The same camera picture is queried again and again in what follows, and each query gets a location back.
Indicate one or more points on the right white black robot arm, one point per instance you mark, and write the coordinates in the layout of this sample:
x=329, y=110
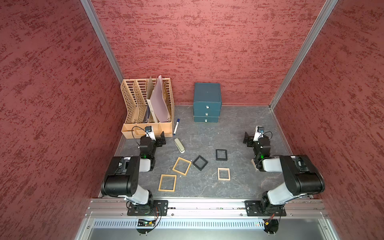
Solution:
x=301, y=177

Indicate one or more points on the large wooden frame box front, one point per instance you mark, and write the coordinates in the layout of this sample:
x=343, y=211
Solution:
x=167, y=183

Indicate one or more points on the teal three-drawer cabinet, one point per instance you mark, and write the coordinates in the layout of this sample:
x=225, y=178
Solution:
x=207, y=102

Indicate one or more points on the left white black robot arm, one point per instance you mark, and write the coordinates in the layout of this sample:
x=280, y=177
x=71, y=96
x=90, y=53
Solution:
x=122, y=177

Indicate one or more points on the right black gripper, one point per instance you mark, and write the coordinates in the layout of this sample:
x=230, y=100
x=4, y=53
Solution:
x=250, y=138

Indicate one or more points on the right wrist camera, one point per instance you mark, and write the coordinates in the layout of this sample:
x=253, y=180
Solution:
x=259, y=133

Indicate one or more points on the small wooden frame box centre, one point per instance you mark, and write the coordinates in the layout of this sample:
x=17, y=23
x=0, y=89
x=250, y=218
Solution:
x=224, y=174

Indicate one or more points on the purple paper folder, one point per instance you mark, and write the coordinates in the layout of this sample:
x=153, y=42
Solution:
x=158, y=103

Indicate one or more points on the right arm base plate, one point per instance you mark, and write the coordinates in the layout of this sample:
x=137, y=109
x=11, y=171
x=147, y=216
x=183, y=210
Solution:
x=264, y=209

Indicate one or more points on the large wooden frame box tilted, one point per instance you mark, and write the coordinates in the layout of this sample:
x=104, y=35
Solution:
x=182, y=166

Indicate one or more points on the black frame box square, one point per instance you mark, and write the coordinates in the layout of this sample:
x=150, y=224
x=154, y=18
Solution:
x=221, y=155

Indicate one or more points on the beige lattice file organizer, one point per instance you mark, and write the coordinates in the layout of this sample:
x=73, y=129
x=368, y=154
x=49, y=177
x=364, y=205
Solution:
x=139, y=115

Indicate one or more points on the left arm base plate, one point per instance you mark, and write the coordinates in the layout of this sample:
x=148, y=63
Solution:
x=154, y=209

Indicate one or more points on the brown cardboard sheet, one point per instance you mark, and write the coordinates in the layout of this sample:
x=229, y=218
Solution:
x=150, y=87

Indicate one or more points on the beige whiteboard eraser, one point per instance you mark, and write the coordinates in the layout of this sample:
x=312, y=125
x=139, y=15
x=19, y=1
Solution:
x=179, y=145

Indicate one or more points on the small wooden frame box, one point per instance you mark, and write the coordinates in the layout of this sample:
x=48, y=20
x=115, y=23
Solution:
x=254, y=164
x=224, y=174

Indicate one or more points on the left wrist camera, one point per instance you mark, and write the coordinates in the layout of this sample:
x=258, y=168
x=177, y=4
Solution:
x=150, y=132

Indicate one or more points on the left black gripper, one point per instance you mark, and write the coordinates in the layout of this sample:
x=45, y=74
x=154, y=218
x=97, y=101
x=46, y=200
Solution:
x=158, y=140

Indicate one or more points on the blue white marker pen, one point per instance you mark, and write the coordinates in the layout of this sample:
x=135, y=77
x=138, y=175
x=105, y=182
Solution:
x=176, y=127

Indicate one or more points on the small wooden frame box right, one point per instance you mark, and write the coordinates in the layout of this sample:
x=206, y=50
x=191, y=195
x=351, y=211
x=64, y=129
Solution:
x=254, y=164

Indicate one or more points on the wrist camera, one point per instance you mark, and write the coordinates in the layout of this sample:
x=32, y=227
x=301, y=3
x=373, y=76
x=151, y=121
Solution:
x=150, y=132
x=259, y=133

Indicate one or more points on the aluminium front rail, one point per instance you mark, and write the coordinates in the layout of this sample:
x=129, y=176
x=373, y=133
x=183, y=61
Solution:
x=207, y=208

